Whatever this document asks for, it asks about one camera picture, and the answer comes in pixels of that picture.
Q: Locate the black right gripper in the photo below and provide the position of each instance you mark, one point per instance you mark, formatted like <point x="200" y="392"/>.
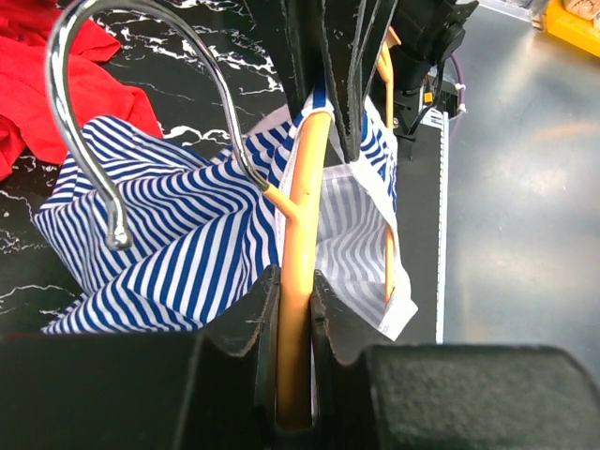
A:
<point x="353" y="33"/>

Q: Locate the orange clothes hanger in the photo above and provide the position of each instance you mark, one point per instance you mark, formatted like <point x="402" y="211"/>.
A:
<point x="285" y="163"/>

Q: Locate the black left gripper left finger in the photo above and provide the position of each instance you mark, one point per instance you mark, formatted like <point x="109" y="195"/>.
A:
<point x="229" y="395"/>

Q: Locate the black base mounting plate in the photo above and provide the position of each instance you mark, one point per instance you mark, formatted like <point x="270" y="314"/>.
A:
<point x="422" y="225"/>

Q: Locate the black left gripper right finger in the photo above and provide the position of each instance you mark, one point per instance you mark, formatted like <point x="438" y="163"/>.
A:
<point x="346" y="390"/>

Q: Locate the blue striped tank top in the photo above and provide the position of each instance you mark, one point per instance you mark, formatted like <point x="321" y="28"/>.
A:
<point x="203" y="233"/>

